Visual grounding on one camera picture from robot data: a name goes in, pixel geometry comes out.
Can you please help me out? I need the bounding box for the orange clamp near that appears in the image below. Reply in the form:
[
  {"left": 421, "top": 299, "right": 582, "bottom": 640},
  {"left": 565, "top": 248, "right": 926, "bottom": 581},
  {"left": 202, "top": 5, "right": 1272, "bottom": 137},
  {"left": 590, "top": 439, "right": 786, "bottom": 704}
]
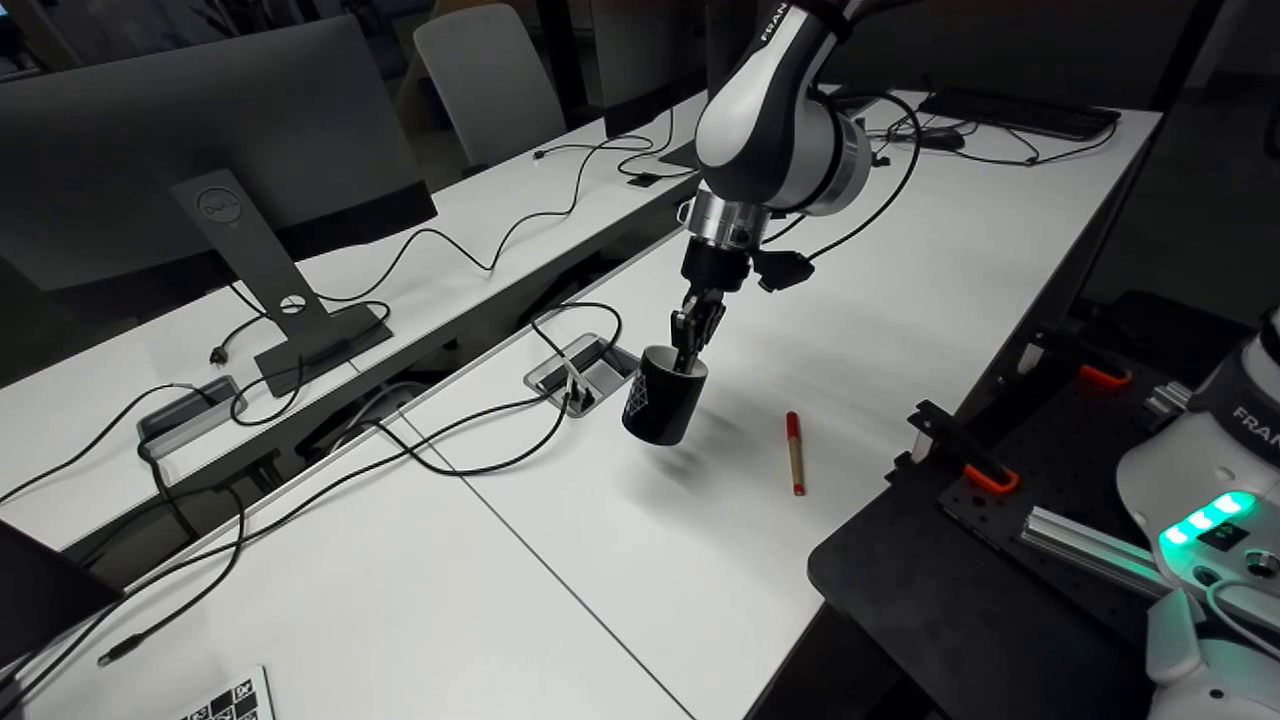
[{"left": 961, "top": 463, "right": 1020, "bottom": 500}]

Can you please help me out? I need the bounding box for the black keyboard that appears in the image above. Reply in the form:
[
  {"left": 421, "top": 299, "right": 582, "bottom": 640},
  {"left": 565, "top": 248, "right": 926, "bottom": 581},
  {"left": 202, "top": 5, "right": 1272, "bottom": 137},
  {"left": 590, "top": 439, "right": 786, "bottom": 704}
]
[{"left": 919, "top": 93, "right": 1115, "bottom": 140}]

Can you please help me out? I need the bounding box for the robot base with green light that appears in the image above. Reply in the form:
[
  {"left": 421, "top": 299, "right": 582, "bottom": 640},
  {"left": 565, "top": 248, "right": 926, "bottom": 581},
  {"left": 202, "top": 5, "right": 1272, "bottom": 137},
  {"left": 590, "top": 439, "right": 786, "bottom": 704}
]
[{"left": 1115, "top": 309, "right": 1280, "bottom": 720}]

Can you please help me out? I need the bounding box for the long black desk cable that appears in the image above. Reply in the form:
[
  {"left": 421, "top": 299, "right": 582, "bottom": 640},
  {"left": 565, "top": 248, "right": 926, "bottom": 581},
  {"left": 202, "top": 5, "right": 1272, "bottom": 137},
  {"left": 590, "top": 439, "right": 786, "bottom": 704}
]
[{"left": 90, "top": 299, "right": 630, "bottom": 671}]

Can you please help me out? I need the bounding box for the desk cable grommet box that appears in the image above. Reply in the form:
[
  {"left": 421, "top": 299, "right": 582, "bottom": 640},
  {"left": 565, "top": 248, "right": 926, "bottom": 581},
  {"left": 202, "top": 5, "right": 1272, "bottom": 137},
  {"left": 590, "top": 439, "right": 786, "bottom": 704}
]
[{"left": 523, "top": 332, "right": 639, "bottom": 416}]

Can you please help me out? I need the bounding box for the black paper cup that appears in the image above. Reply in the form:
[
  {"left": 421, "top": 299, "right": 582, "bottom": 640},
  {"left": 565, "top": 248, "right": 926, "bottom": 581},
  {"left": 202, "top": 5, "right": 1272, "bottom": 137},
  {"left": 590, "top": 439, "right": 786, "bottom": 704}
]
[{"left": 623, "top": 343, "right": 706, "bottom": 443}]

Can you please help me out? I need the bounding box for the grey office chair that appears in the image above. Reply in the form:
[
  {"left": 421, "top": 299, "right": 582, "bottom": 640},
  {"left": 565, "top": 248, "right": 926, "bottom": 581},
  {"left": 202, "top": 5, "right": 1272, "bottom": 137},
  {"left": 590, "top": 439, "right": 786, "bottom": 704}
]
[{"left": 412, "top": 5, "right": 569, "bottom": 165}]

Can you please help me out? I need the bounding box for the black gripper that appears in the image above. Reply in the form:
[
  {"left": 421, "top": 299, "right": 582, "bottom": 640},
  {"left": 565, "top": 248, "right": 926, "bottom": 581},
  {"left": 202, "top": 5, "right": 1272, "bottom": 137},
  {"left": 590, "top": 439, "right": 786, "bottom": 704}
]
[{"left": 668, "top": 191, "right": 767, "bottom": 369}]

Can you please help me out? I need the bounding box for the orange clamp far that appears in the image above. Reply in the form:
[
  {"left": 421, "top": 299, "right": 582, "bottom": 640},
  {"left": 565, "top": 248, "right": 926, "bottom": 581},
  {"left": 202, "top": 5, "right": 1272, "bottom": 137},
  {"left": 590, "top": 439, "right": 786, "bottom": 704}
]
[{"left": 1076, "top": 362, "right": 1131, "bottom": 394}]

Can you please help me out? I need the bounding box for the grey power brick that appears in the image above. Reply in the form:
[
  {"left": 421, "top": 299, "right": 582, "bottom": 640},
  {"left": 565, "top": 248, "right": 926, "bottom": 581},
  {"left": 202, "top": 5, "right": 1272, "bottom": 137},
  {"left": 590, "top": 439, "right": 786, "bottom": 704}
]
[{"left": 134, "top": 377, "right": 234, "bottom": 459}]

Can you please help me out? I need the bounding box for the large Dell monitor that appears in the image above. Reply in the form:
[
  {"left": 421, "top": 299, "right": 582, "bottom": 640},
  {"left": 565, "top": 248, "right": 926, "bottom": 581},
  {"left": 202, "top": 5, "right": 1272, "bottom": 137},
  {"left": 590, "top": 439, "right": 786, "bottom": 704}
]
[{"left": 0, "top": 16, "right": 437, "bottom": 378}]

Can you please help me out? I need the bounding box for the printed paper tag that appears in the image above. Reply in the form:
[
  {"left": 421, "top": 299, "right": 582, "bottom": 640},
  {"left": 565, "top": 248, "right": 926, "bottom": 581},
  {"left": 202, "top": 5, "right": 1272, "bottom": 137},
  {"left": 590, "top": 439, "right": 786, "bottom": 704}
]
[{"left": 175, "top": 666, "right": 276, "bottom": 720}]

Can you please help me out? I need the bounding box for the orange clamp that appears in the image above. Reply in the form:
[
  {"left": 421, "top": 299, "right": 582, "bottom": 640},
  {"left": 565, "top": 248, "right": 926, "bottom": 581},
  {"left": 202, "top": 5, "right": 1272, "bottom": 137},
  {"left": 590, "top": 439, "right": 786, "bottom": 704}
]
[
  {"left": 1076, "top": 362, "right": 1131, "bottom": 394},
  {"left": 961, "top": 463, "right": 1020, "bottom": 500}
]

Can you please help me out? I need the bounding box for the black mounting plate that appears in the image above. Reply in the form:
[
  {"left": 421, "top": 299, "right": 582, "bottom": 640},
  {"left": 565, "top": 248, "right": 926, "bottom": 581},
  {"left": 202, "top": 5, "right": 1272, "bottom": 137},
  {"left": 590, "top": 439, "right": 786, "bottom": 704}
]
[{"left": 808, "top": 293, "right": 1242, "bottom": 720}]

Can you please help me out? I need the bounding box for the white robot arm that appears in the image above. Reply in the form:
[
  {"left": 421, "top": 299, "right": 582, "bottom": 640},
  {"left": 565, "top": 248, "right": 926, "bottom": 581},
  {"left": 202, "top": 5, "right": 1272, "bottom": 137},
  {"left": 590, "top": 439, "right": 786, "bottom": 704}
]
[{"left": 670, "top": 0, "right": 871, "bottom": 372}]

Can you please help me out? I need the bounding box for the black cable on desk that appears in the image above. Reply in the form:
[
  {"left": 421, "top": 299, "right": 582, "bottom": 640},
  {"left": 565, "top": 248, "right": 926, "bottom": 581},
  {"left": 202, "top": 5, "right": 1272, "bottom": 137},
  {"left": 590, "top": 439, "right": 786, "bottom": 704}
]
[{"left": 209, "top": 133, "right": 695, "bottom": 369}]

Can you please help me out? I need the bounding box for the red and wood marker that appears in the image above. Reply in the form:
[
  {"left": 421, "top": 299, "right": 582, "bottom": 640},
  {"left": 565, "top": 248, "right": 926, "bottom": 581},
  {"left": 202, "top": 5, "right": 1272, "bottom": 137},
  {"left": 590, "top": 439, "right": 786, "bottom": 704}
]
[{"left": 783, "top": 411, "right": 808, "bottom": 495}]

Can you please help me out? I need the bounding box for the grey monitor stand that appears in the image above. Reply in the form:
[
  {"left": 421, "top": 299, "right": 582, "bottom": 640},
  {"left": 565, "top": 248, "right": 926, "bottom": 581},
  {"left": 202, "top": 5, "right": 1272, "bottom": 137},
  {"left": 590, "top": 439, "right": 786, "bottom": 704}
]
[{"left": 170, "top": 169, "right": 388, "bottom": 394}]

